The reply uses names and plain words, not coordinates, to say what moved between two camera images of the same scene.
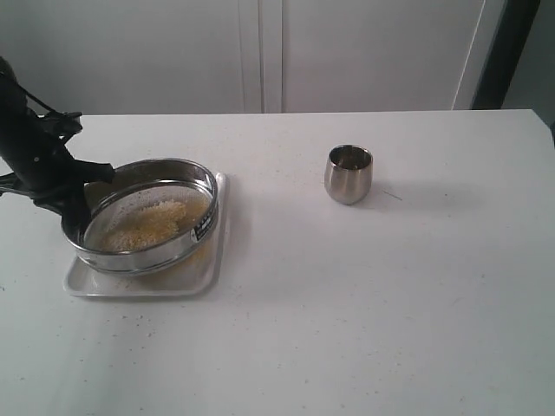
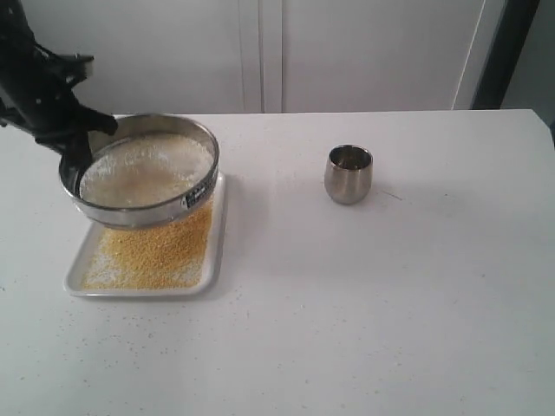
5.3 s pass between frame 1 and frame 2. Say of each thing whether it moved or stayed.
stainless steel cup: stayed
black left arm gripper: moved
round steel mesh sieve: moved
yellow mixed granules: moved
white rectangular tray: stayed
